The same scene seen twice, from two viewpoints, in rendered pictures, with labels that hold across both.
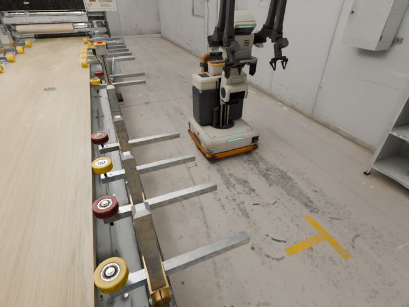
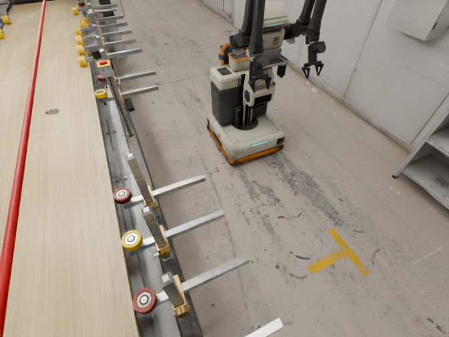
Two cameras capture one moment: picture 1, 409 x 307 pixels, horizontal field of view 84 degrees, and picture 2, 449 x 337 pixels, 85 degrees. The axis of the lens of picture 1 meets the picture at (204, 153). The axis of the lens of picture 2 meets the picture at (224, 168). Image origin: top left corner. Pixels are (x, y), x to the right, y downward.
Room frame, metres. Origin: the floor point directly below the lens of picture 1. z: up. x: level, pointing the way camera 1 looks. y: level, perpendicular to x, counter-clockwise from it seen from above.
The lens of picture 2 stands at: (0.30, 0.05, 1.84)
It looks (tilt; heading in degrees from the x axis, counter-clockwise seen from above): 48 degrees down; 359
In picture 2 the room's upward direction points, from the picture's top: 1 degrees counter-clockwise
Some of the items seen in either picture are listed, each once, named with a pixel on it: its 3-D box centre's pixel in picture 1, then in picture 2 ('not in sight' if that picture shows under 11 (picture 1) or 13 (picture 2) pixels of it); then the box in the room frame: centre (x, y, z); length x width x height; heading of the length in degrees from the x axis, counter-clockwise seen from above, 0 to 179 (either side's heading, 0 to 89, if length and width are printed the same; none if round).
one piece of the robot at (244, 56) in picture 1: (240, 64); (267, 66); (2.08, -0.31, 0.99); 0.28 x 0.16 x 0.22; 112
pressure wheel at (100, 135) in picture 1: (101, 143); (125, 200); (1.00, 0.53, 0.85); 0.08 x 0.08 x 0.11
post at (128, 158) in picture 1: (140, 210); (178, 300); (0.54, 0.22, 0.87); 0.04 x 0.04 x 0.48; 23
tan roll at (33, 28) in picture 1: (60, 27); not in sight; (4.34, 2.42, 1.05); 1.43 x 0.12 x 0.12; 113
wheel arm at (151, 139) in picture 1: (141, 142); (166, 190); (1.07, 0.35, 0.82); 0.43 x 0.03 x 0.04; 113
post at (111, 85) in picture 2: (109, 86); (120, 107); (1.68, 0.70, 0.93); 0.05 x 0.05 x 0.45; 23
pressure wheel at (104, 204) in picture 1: (108, 214); (147, 303); (0.54, 0.34, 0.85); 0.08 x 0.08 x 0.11
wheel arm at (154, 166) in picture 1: (151, 167); (180, 230); (0.84, 0.25, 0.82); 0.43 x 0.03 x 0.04; 113
